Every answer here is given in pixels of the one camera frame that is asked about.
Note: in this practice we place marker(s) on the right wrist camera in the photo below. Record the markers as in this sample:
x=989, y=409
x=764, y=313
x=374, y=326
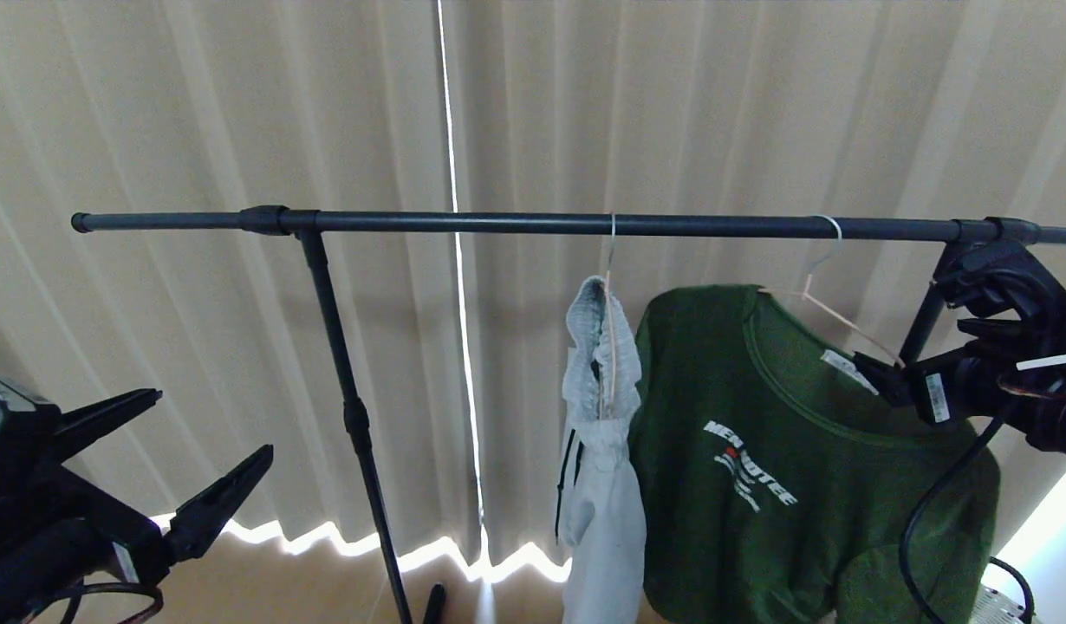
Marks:
x=1001, y=277

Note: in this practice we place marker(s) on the green garment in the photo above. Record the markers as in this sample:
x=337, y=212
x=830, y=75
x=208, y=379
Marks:
x=758, y=537

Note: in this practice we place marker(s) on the pink clothes hanger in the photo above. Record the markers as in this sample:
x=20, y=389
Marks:
x=611, y=347
x=845, y=321

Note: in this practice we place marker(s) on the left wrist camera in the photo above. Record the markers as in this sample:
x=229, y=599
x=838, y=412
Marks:
x=13, y=425

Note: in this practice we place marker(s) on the black clothes rack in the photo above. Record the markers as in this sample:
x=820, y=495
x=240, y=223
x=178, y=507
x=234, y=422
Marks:
x=498, y=224

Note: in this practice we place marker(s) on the white laundry basket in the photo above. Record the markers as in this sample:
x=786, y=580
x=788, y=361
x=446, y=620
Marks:
x=1001, y=607

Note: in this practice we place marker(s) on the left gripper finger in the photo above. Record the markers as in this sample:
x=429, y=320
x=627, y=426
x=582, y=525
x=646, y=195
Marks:
x=100, y=425
x=212, y=511

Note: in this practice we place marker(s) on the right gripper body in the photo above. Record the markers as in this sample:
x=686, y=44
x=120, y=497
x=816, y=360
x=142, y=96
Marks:
x=1044, y=399

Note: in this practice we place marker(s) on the beige curtain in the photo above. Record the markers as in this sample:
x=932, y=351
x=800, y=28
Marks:
x=195, y=347

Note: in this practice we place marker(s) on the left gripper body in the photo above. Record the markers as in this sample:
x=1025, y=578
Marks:
x=48, y=546

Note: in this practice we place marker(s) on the pale grey shorts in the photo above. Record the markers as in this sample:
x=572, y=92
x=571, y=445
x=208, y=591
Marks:
x=602, y=537

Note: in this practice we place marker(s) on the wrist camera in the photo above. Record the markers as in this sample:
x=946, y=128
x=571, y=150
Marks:
x=1001, y=277
x=13, y=425

